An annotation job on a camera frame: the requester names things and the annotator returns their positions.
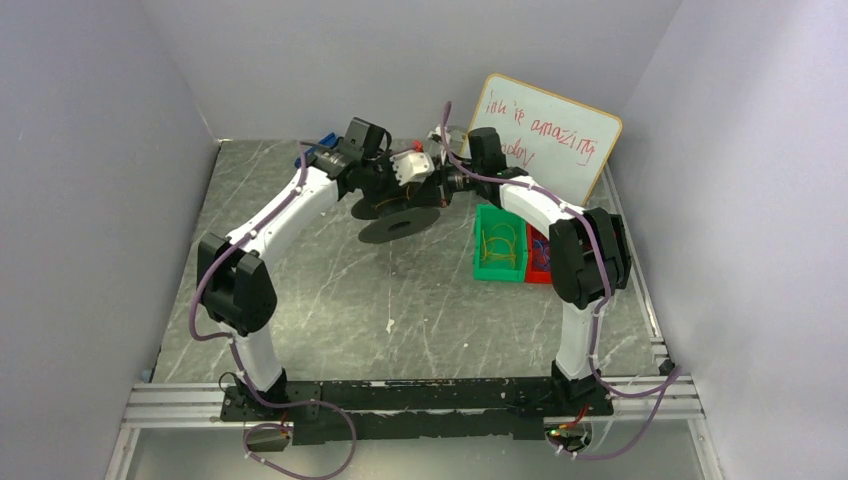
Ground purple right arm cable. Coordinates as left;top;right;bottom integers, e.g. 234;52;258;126
438;101;684;463

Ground yellow cables in bin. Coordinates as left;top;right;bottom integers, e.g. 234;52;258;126
480;223;525;270

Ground red plastic bin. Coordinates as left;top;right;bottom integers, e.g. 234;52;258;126
524;224;552;284

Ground long yellow cable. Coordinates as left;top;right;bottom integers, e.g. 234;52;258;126
374;185;422;212

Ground aluminium frame rail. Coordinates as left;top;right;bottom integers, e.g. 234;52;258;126
121;383;231;429

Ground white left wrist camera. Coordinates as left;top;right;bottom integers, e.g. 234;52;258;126
389;141;436;186

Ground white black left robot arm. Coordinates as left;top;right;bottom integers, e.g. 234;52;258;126
188;117;451;421

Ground blue and black stapler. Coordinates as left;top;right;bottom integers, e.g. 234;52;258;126
299;133;339;160

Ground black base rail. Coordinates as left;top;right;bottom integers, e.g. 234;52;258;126
220;372;614;445

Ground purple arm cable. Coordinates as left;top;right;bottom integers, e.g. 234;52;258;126
188;142;359;480
438;101;684;463

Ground green plastic bin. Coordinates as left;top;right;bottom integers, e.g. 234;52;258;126
473;204;527;283

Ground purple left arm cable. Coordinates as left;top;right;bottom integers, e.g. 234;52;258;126
188;142;359;480

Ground yellow framed whiteboard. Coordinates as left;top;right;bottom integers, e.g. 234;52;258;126
469;73;623;206

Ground dark grey perforated spool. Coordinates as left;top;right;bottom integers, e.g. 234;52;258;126
350;194;441;244

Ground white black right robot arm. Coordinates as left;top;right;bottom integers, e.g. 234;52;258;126
434;127;631;416

